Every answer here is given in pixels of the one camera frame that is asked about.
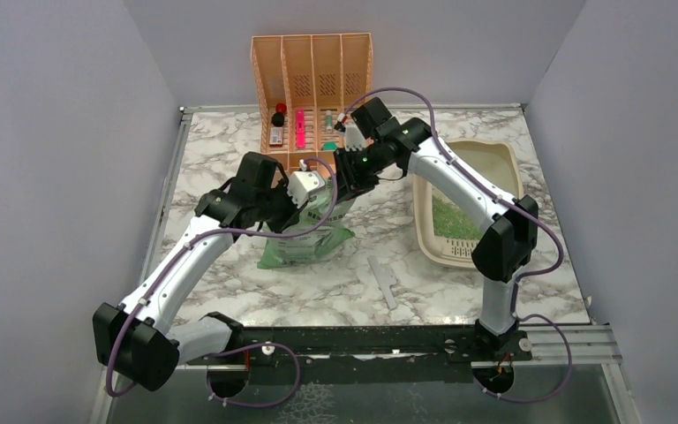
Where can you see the green tape dispenser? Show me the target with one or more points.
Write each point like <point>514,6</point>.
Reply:
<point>330,146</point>

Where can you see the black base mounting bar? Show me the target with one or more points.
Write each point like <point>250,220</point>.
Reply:
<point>233,352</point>

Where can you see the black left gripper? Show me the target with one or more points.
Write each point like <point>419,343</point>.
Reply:
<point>293,215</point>

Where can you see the green white glue stick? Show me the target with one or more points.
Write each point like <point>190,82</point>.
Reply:
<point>328,121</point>

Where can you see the red white small box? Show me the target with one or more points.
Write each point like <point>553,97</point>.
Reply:
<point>275,136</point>

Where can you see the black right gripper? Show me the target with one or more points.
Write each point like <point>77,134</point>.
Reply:
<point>352,184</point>

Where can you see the green litter bag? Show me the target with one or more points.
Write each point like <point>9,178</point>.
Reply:
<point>314,246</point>

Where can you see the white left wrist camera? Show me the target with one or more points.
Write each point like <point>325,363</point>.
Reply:
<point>304,185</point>

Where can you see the red and black stamp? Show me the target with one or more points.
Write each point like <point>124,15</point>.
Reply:
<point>278,119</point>

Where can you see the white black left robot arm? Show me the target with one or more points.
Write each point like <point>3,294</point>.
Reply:
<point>181,269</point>

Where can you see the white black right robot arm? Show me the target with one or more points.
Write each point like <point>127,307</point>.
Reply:
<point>375,139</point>

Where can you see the orange plastic file organizer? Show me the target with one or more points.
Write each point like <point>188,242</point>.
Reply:
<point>315,72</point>

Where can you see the beige litter box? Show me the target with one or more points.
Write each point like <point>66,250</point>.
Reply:
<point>447,235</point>

